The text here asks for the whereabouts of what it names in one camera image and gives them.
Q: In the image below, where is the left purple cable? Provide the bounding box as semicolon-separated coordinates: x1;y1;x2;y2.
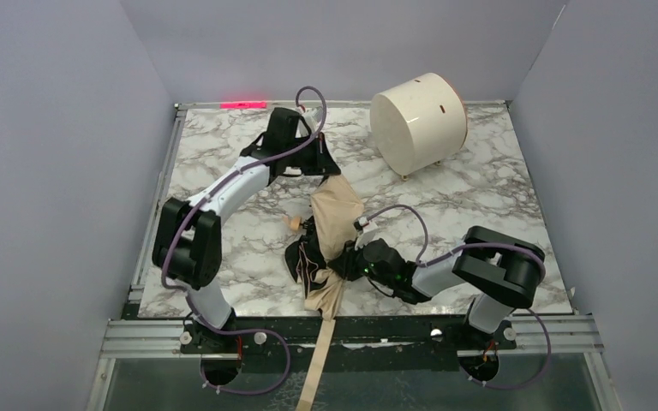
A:
160;86;328;397

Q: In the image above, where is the pink tape strip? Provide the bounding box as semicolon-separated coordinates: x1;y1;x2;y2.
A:
219;101;267;110

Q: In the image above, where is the beige folding umbrella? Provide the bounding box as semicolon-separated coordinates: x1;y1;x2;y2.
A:
285;176;364;410

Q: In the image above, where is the purple cable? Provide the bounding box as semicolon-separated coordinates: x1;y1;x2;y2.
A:
160;86;328;397
357;204;553;392

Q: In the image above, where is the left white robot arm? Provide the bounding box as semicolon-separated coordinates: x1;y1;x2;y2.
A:
152;104;341;336

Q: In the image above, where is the cream cylindrical umbrella stand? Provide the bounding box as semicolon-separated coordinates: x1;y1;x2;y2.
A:
369;73;469;177

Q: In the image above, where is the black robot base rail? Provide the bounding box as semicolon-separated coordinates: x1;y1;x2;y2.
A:
178;315;517;383

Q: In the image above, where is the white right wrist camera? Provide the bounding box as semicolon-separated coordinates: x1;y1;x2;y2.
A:
354;217;378;250

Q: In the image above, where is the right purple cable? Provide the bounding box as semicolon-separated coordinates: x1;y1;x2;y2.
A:
357;204;553;392

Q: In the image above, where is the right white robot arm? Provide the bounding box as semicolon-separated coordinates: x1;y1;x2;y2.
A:
327;226;546;335

